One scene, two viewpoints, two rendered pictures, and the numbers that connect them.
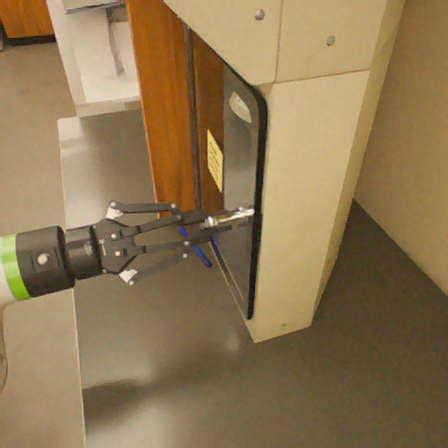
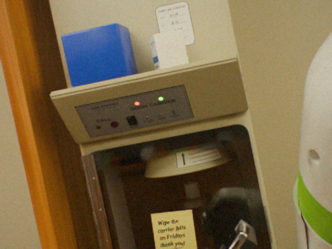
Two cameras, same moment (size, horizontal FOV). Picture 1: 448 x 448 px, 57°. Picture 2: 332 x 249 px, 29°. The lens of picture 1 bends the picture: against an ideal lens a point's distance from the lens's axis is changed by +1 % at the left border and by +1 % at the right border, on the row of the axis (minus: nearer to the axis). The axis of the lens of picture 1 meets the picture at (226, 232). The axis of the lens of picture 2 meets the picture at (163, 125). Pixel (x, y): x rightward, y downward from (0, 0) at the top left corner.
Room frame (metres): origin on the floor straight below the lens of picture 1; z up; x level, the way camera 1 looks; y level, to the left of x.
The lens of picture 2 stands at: (0.03, 1.03, 1.47)
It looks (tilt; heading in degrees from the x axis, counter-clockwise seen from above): 3 degrees down; 297
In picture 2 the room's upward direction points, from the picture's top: 12 degrees counter-clockwise
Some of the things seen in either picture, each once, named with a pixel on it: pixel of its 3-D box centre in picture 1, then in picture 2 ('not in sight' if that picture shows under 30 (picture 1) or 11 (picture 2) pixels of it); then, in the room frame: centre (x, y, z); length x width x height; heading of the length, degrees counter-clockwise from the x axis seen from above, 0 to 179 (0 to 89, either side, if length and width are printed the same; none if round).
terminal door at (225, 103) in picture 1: (220, 180); (185, 244); (0.56, 0.01, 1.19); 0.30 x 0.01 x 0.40; 19
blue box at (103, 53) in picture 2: not in sight; (101, 56); (0.61, 0.08, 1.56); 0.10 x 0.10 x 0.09; 19
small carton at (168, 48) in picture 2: not in sight; (168, 50); (0.50, 0.04, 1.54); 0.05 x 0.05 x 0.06; 37
